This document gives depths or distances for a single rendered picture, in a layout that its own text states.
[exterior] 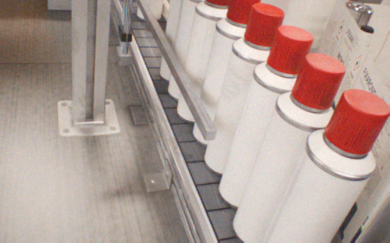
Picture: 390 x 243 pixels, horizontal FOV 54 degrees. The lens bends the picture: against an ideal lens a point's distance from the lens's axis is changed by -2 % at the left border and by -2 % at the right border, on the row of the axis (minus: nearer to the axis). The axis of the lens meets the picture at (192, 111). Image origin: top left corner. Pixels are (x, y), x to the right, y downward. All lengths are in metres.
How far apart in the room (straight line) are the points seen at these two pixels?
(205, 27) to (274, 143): 0.20
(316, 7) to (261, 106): 0.43
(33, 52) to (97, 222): 0.42
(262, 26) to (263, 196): 0.16
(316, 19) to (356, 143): 0.51
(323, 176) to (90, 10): 0.35
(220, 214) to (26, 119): 0.33
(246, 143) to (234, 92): 0.06
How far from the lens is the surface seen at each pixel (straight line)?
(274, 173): 0.34
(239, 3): 0.42
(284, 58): 0.34
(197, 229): 0.43
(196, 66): 0.50
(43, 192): 0.51
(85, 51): 0.53
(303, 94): 0.31
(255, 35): 0.39
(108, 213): 0.48
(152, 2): 0.82
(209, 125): 0.41
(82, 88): 0.56
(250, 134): 0.38
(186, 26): 0.53
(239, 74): 0.40
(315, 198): 0.30
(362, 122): 0.27
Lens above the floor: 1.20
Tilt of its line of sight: 35 degrees down
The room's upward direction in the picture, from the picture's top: 12 degrees clockwise
